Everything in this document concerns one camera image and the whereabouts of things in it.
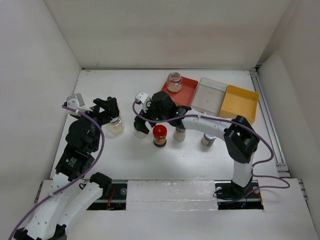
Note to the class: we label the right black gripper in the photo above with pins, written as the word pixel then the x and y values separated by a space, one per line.
pixel 150 105

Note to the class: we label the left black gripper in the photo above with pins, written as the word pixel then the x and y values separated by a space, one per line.
pixel 110 105

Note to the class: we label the black knob lid shaker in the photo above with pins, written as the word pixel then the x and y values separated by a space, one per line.
pixel 140 132

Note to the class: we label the glass jar of rice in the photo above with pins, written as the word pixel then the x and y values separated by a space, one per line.
pixel 174 82

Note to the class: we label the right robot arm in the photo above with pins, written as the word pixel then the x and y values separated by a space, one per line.
pixel 238 135

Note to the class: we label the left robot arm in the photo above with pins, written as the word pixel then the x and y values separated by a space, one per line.
pixel 68 198

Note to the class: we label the red lid sauce jar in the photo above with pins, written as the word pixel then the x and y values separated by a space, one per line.
pixel 159 135

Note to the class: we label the black silver lid shaker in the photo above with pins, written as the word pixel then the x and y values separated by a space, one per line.
pixel 179 134

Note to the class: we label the red tray box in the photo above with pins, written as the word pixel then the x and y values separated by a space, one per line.
pixel 185 96

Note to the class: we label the silver flat lid jar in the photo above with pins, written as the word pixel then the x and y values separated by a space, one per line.
pixel 208 139

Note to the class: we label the clear plastic tray box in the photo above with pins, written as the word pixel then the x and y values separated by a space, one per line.
pixel 209 96

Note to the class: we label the yellow tray box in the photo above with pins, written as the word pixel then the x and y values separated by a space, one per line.
pixel 239 102

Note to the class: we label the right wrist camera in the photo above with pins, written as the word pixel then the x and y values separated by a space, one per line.
pixel 143 99

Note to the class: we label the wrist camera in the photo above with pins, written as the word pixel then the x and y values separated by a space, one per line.
pixel 143 99
pixel 75 105

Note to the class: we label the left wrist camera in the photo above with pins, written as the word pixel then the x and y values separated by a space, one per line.
pixel 75 105

